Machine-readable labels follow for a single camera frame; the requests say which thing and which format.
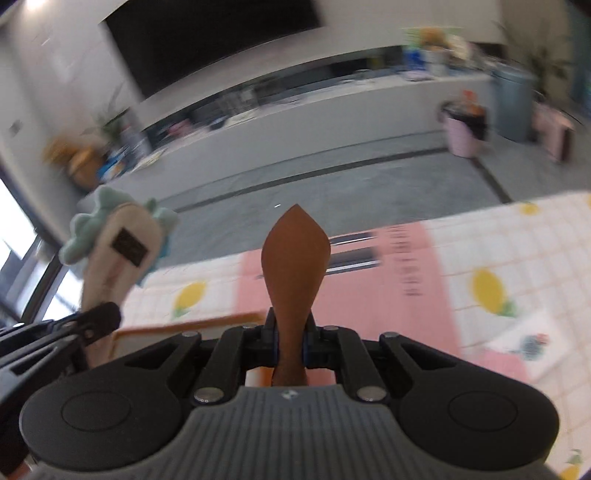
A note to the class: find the white marble television console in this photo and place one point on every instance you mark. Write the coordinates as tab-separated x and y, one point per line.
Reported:
323	115

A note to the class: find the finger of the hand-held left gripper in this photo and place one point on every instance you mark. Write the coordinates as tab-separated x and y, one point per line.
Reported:
99	319

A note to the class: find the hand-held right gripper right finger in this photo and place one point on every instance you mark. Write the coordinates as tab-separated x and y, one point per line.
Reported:
318	346

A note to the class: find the pink space heater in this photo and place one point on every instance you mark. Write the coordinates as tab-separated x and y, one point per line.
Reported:
551	129

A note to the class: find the grey trash can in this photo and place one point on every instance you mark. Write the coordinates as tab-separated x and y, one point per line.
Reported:
512	106

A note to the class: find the photo calendar with teddy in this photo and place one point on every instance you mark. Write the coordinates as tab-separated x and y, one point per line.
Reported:
434	38

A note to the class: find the blue plastic bag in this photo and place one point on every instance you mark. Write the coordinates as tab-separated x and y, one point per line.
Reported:
111	168

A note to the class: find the beige plush carrot toy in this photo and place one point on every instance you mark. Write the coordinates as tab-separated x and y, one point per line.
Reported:
124	230

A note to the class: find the orange box with white inside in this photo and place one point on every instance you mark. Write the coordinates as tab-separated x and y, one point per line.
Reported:
184	326

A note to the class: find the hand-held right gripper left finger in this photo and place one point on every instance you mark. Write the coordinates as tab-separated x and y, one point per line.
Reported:
258	344

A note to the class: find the brown wooden spatula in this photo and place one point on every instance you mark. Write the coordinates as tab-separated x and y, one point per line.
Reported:
295	258

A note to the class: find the black wall television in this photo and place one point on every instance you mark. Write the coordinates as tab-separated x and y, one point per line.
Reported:
207	41

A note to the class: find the pineapple print checked cloth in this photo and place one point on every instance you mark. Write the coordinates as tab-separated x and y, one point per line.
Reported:
554	258

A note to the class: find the pink flat board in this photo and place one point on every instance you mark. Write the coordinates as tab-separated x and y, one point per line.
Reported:
369	300

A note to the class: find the potted palm plant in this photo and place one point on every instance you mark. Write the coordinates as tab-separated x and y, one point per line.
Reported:
538	60

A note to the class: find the golden vase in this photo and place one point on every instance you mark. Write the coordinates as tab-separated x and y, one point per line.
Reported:
85	168

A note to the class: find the dried flower bunch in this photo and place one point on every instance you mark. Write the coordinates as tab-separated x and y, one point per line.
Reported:
60	150

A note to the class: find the pink trash bin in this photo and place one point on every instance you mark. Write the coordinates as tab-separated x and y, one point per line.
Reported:
461	138

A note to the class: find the white printed card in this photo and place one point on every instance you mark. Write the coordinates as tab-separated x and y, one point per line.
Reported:
526	344

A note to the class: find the green leafy plant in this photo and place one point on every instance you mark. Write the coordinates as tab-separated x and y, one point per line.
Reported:
115	115

